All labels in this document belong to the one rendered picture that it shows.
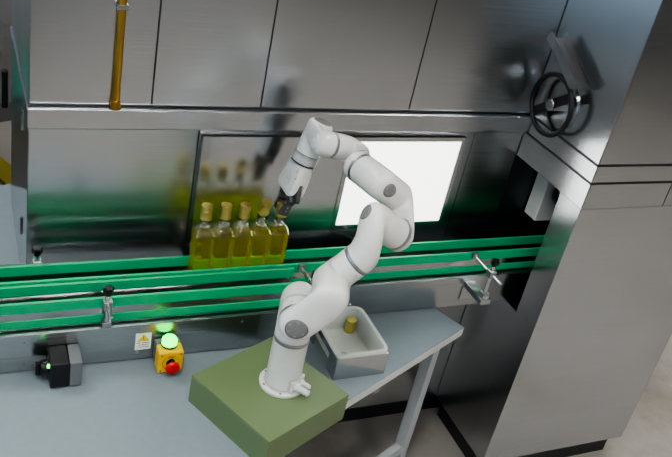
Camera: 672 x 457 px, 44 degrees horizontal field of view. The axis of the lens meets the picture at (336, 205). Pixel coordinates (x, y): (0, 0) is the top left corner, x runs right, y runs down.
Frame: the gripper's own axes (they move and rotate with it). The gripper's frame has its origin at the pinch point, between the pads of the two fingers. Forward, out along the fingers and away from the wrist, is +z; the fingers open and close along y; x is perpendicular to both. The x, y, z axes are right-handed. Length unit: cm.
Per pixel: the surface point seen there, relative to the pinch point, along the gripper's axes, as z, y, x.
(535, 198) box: -20, -10, 102
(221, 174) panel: -0.1, -12.1, -16.5
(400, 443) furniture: 77, 16, 79
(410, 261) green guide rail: 8, 5, 51
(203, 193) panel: 7.3, -12.2, -19.4
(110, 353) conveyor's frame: 48, 15, -39
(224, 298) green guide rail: 26.5, 13.2, -12.6
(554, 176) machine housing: -35, 8, 86
